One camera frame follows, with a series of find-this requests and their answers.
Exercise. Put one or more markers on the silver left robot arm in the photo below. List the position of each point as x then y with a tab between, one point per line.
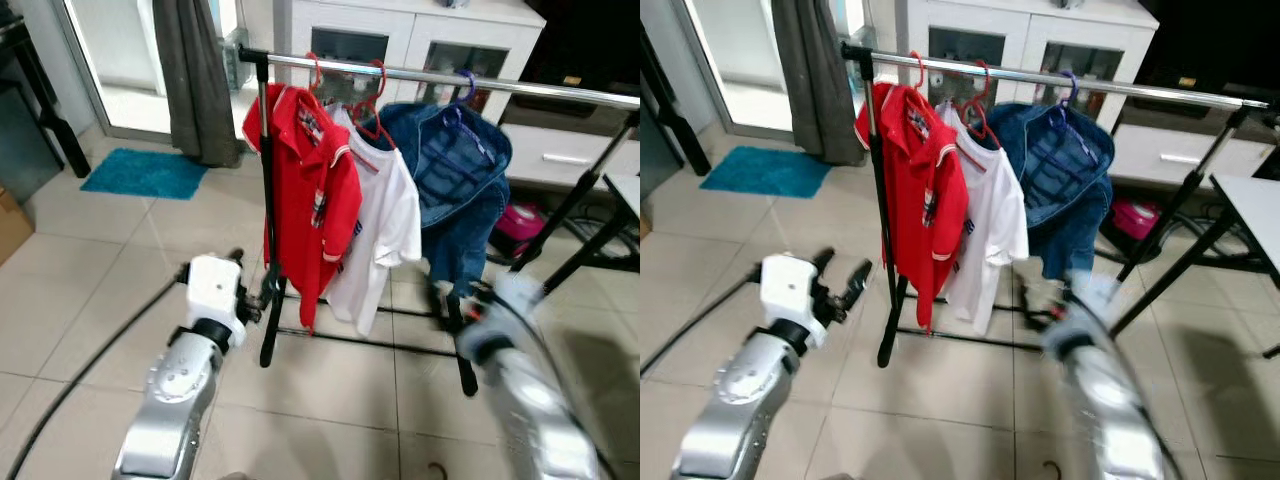
735	400
175	400

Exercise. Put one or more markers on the white table black legs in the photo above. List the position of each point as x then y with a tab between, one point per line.
1255	215
628	190

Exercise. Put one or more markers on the white low drawer cabinet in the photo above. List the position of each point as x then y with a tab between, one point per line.
570	150
1150	145

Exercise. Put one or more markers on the pink and black appliance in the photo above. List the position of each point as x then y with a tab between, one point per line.
1135	218
520	222

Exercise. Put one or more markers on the black television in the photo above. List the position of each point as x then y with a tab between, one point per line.
590	50
1210	45

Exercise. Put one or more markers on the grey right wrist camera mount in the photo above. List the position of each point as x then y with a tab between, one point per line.
510	300
1095	298

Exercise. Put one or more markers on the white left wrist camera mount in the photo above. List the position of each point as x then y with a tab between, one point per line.
790	290
213	290

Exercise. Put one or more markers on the purple clothes hanger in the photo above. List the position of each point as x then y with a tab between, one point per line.
470	95
1072	92

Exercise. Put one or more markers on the black and silver clothes rack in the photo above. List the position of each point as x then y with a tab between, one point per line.
420	76
1150	89

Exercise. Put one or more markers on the white glass-door cabinet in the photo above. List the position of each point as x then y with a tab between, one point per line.
400	25
1020	25

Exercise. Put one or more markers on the teal floor mat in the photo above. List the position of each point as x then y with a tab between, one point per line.
765	172
145	173

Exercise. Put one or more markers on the red polo shirt white trim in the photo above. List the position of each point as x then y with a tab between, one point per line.
310	200
920	200

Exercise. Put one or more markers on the white framed glass door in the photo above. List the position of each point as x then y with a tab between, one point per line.
740	60
120	60

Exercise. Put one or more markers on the cardboard box black print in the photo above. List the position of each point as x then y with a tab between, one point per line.
12	225

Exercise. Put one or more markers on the blue denim jacket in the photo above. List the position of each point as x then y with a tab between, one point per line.
460	190
1070	180

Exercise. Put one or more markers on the grey curtain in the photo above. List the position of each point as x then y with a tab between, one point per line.
195	80
815	80

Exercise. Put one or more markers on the black desk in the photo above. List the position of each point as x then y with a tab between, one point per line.
55	120
682	125

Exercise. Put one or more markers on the white printed t-shirt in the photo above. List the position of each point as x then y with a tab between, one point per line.
1000	230
390	230

